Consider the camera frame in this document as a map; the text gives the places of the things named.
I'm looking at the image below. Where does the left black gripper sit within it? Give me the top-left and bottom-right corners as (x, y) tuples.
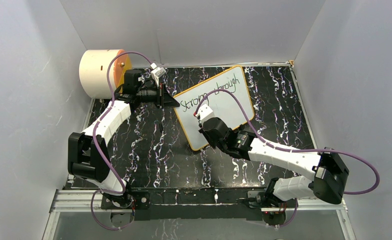
(137, 82), (180, 110)

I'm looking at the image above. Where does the yellow framed whiteboard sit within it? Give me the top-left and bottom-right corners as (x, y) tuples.
(174, 65), (255, 151)

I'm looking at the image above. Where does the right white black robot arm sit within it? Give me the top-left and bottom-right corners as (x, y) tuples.
(199, 117), (349, 207)

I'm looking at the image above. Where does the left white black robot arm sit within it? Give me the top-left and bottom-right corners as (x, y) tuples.
(68, 67), (179, 208)

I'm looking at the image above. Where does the cream cylindrical drum orange face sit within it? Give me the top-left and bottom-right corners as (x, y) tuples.
(79, 49), (132, 99)

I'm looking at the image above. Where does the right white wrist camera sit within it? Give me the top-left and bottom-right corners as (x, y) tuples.
(194, 104), (215, 124)

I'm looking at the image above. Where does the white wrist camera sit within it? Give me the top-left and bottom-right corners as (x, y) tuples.
(194, 104), (215, 124)
(150, 62), (166, 80)

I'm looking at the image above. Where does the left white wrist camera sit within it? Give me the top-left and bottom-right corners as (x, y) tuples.
(150, 62), (166, 80)

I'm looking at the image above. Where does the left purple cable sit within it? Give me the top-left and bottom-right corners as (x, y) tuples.
(90, 51), (154, 231)

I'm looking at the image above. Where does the purple cable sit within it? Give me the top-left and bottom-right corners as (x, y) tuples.
(90, 51), (154, 231)
(195, 88), (380, 196)

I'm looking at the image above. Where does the aluminium front frame rail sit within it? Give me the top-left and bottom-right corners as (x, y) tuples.
(43, 187), (355, 240)

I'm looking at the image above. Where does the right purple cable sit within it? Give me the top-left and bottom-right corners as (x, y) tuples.
(195, 88), (380, 196)

